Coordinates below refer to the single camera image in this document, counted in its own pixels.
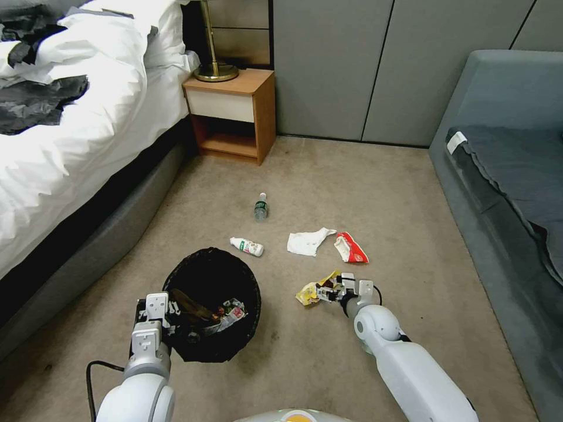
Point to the white pillow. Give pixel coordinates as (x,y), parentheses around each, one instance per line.
(169,39)

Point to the white and red crumpled wrappers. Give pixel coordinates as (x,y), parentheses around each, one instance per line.
(231,312)

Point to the red and white snack bag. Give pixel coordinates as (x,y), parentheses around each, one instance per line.
(352,251)

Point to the white duvet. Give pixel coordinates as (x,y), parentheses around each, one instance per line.
(88,145)

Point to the brass table lamp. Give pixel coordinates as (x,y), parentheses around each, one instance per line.
(215,66)

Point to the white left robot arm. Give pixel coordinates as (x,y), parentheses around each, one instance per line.
(140,387)

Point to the clear bottle with green label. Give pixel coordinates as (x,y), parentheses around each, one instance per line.
(261,209)

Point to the dark grey sofa cover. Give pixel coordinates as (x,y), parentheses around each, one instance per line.
(519,176)

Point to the white plastic bottle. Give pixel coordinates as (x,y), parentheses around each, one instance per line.
(246,247)

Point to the large black plastic bag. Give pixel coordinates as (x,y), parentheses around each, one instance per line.
(31,103)

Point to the yellow snack wrapper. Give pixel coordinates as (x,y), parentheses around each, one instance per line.
(310,294)

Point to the grey-blue sofa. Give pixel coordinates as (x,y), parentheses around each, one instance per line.
(492,96)

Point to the small black plastic bag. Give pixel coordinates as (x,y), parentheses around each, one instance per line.
(26,41)

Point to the grey upholstered bed frame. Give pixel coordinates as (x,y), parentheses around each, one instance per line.
(110,211)

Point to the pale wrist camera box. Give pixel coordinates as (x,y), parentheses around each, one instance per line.
(347,278)
(157,305)

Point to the black woven trash bin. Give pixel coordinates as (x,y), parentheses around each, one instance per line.
(211,272)

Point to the white fabric tag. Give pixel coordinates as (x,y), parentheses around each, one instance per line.
(455,141)

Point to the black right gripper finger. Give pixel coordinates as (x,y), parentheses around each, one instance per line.
(326,297)
(333,281)

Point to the wooden nightstand with white drawer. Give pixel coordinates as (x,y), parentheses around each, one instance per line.
(228,105)

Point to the brown peel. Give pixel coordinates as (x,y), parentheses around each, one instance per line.
(191,305)

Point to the white robot front shell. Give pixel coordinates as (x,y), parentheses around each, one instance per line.
(286,415)

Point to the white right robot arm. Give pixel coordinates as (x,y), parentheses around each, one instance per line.
(409,365)

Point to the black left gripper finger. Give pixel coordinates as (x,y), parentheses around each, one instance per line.
(141,308)
(173,308)

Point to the white crumpled tissue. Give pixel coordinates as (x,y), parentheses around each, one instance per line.
(305,244)

